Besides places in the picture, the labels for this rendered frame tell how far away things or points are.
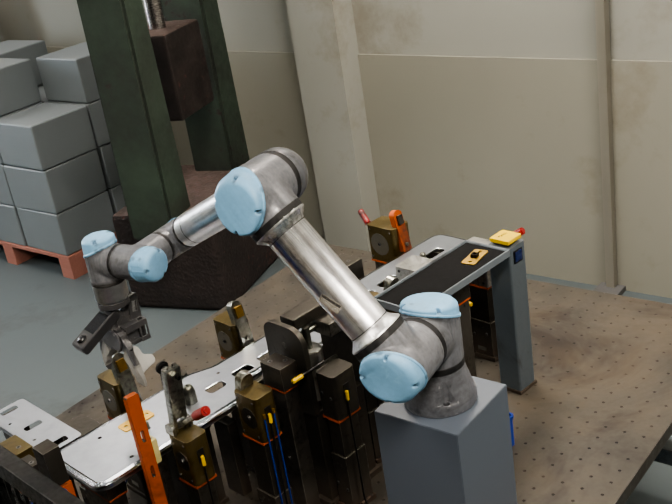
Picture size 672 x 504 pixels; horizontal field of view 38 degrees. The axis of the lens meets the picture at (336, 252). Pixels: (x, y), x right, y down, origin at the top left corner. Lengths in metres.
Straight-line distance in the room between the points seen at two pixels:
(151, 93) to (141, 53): 0.19
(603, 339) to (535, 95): 1.85
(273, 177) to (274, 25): 3.63
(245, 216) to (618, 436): 1.22
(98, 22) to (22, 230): 1.86
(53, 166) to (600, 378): 3.71
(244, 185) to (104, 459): 0.79
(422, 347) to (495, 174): 3.07
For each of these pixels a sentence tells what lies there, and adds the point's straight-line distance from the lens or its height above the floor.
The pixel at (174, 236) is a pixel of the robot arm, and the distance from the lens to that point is 2.15.
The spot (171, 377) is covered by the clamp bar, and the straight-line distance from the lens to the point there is 2.09.
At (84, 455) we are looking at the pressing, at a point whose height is 1.00.
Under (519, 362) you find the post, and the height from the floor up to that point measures 0.80.
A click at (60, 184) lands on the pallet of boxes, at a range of 5.75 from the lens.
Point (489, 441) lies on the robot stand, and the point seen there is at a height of 1.01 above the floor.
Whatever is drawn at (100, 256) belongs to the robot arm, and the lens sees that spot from 2.15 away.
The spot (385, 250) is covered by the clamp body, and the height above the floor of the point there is 0.99.
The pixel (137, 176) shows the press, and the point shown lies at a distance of 4.83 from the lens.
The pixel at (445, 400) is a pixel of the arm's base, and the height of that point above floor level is 1.13.
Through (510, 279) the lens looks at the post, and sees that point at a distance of 2.58.
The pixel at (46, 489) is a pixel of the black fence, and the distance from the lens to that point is 1.22.
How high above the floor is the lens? 2.21
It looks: 24 degrees down
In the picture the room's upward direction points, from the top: 9 degrees counter-clockwise
